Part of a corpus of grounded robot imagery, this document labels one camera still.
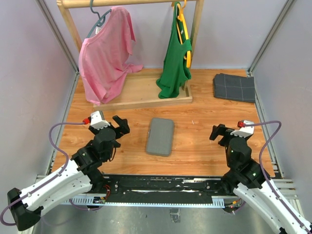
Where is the grey plastic tool case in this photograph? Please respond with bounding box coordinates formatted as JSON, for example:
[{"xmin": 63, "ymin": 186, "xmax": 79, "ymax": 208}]
[{"xmin": 146, "ymin": 117, "xmax": 175, "ymax": 157}]

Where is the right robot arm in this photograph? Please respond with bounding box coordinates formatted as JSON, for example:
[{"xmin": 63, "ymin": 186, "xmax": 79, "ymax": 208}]
[{"xmin": 209, "ymin": 120, "xmax": 312, "ymax": 234}]

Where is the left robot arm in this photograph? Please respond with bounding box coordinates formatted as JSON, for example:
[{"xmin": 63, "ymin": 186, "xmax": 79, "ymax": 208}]
[{"xmin": 0, "ymin": 111, "xmax": 130, "ymax": 231}]

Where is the wooden clothes rack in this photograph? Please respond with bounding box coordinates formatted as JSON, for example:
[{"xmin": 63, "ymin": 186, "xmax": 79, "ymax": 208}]
[{"xmin": 56, "ymin": 0, "xmax": 204, "ymax": 111}]

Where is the folded grey checked cloth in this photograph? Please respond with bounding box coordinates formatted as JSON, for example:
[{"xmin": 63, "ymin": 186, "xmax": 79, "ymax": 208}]
[{"xmin": 213, "ymin": 73, "xmax": 255, "ymax": 103}]

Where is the pink t-shirt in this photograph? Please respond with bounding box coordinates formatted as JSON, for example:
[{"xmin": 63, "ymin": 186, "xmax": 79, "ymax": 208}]
[{"xmin": 78, "ymin": 6, "xmax": 143, "ymax": 105}]

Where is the green tank top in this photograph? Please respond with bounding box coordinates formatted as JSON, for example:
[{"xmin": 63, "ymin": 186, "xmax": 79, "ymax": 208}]
[{"xmin": 156, "ymin": 2, "xmax": 192, "ymax": 99}]

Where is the yellow clothes hanger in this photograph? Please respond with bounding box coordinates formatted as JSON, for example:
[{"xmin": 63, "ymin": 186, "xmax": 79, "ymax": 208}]
[{"xmin": 168, "ymin": 1, "xmax": 192, "ymax": 68}]

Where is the teal clothes hanger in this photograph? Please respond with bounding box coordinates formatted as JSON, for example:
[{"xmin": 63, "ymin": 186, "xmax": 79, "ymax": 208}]
[{"xmin": 86, "ymin": 0, "xmax": 112, "ymax": 38}]

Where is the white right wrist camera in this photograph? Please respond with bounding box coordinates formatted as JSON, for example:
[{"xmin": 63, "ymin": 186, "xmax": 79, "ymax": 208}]
[{"xmin": 230, "ymin": 120, "xmax": 254, "ymax": 138}]

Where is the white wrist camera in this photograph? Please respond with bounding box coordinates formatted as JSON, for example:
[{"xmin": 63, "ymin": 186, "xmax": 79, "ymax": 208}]
[
  {"xmin": 230, "ymin": 120, "xmax": 254, "ymax": 138},
  {"xmin": 82, "ymin": 111, "xmax": 110, "ymax": 130}
]

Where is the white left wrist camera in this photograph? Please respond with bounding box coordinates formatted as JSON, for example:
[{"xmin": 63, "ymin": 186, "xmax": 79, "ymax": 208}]
[{"xmin": 82, "ymin": 111, "xmax": 110, "ymax": 130}]

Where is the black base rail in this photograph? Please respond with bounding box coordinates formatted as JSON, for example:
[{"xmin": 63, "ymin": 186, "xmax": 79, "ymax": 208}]
[{"xmin": 103, "ymin": 174, "xmax": 237, "ymax": 206}]

